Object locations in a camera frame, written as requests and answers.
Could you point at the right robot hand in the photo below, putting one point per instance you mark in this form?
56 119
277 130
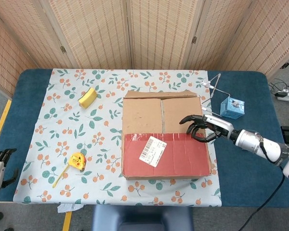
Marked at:
219 126

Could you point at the brown cardboard box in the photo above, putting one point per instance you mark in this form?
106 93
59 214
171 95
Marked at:
144 115

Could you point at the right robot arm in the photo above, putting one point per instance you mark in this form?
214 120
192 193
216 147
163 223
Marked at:
269 146

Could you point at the small blue box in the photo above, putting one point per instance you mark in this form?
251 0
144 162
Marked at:
231 109

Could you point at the white shipping label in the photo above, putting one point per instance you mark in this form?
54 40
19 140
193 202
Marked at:
153 151

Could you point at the white power strip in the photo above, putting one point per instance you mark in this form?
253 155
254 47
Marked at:
286 95

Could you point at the white paper scrap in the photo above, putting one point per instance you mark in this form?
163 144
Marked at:
67 208

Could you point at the yellow tape measure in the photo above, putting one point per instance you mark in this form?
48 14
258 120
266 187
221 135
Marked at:
77 161

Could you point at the floral print tablecloth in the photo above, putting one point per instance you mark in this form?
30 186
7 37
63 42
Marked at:
62 120

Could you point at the yellow sponge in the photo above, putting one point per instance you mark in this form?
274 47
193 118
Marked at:
88 98

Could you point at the woven rattan folding screen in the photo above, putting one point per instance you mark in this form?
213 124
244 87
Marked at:
98 31

